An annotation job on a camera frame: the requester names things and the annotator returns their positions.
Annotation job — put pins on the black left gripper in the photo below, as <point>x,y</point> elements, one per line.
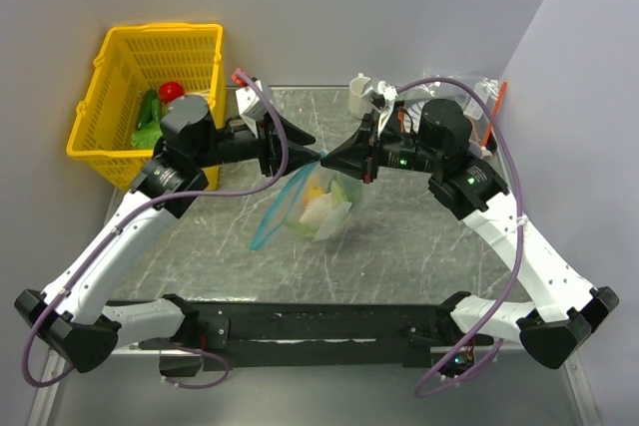
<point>270,146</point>

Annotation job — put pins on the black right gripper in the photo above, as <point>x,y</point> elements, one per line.
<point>355,157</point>

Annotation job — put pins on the yellow orange toy mango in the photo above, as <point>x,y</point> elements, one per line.
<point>314,189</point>

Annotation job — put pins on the white toy cauliflower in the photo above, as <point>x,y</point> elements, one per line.
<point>324,216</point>

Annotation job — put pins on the clear bag with blue zipper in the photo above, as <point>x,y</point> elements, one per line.
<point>272,227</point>

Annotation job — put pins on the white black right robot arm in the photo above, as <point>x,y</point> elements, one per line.
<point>563,310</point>

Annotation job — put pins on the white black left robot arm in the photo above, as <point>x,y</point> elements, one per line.
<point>71,314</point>

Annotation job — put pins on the clear bag with red zipper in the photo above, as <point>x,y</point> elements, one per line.
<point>490,91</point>

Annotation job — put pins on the white ceramic mug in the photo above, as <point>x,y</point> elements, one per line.
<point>360,90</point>

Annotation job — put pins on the orange plastic fork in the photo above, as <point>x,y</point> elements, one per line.
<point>405,120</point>

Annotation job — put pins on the pale yellow toy vegetable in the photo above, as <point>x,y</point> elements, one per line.
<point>204,96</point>

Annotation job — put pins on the red toy tomato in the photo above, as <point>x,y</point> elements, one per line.
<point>170,91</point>

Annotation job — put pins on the black rectangular tray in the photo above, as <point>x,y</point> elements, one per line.
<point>488,143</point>

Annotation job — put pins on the green toy chili pepper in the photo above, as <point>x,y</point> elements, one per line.
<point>156,110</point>

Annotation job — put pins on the green toy lettuce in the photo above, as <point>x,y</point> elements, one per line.
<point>147,137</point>

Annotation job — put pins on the green toy cucumber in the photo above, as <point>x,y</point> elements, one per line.
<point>145,111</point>

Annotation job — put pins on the yellow plastic basket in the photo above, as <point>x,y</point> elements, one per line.
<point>131,61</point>

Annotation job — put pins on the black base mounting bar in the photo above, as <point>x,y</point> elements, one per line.
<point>253,334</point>

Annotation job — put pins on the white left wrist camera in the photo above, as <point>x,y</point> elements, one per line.
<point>252,99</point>

